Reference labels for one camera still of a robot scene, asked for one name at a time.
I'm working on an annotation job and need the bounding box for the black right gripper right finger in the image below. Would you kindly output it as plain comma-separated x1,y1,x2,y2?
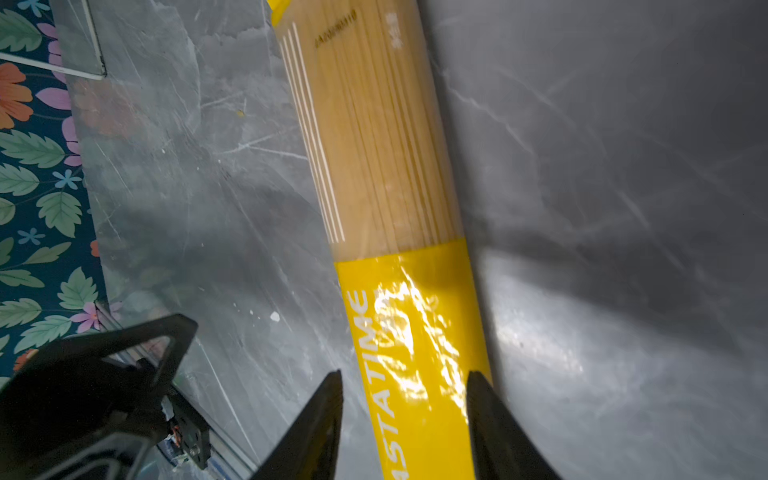
466,371,561,480

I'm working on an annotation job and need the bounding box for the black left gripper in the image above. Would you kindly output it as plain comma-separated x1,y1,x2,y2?
1,314,198,479

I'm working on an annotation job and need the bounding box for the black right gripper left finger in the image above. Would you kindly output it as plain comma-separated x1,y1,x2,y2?
251,370,343,480

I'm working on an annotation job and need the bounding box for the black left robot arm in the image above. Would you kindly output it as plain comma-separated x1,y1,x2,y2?
1,314,255,479

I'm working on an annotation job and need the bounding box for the white metal wooden shelf rack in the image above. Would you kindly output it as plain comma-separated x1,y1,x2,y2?
1,0,107,80

